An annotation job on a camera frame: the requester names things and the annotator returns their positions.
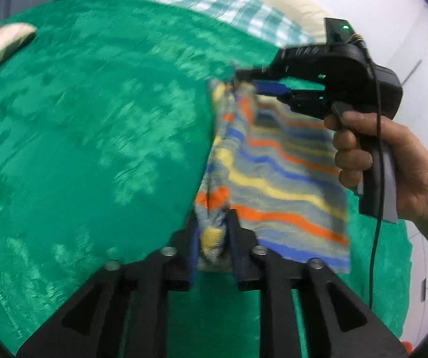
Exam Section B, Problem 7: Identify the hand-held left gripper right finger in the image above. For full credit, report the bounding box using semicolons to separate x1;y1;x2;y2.
224;209;410;358

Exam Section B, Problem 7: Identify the green patterned blanket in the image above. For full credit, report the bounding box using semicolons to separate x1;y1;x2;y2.
0;0;414;358

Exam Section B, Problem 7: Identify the cream patterned pillow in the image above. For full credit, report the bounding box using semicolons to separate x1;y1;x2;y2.
0;22;38;86

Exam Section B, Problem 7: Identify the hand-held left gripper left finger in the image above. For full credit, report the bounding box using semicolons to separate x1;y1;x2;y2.
15;214;201;358

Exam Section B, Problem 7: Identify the black cable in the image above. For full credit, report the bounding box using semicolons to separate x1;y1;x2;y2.
365;45;384;308

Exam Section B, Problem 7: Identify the person's right hand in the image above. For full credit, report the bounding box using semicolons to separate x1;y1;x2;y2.
324;112;428;255

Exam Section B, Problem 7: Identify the striped knit sweater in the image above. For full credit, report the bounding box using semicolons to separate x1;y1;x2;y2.
193;78;351;274

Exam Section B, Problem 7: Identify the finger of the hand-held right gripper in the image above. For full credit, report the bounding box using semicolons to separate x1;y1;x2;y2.
232;65;287;82
254;80;328;115

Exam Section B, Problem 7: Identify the green checked bedsheet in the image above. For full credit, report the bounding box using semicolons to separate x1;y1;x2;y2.
115;0;315;45

